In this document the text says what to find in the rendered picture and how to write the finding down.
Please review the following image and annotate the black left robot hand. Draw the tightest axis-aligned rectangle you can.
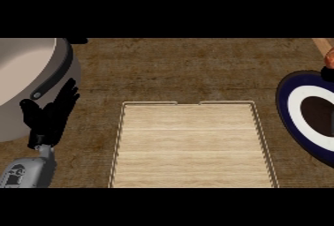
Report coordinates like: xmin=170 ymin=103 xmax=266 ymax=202
xmin=17 ymin=77 xmax=82 ymax=150

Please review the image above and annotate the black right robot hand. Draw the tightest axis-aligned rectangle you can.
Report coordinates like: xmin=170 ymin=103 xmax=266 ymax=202
xmin=319 ymin=65 xmax=334 ymax=84

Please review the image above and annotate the orange squash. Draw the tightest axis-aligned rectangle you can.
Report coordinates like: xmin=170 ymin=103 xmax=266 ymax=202
xmin=323 ymin=48 xmax=334 ymax=70

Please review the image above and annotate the navy and white plate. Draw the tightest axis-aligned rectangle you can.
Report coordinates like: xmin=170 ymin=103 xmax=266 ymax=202
xmin=275 ymin=70 xmax=334 ymax=169

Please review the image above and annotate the pale wooden board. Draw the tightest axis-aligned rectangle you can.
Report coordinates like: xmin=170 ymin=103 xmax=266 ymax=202
xmin=310 ymin=37 xmax=334 ymax=57

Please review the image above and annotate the pale wooden tray wire rim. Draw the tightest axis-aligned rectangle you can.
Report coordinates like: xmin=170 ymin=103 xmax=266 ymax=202
xmin=106 ymin=100 xmax=280 ymax=189

